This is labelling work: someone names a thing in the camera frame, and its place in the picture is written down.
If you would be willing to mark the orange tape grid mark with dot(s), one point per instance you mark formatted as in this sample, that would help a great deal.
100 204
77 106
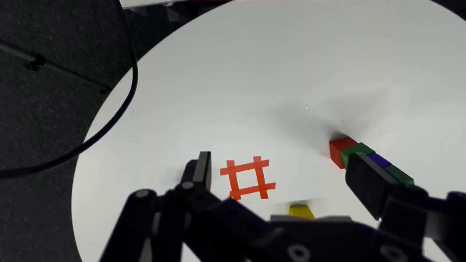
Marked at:
248 176

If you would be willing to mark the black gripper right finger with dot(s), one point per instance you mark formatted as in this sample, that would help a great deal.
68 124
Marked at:
374 186

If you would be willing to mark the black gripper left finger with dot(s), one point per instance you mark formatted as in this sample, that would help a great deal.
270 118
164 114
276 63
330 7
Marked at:
200 169

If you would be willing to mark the orange toy block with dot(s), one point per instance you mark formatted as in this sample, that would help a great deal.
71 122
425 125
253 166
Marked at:
339 149

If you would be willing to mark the yellow toy block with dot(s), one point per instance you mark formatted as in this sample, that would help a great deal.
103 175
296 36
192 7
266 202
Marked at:
301 211

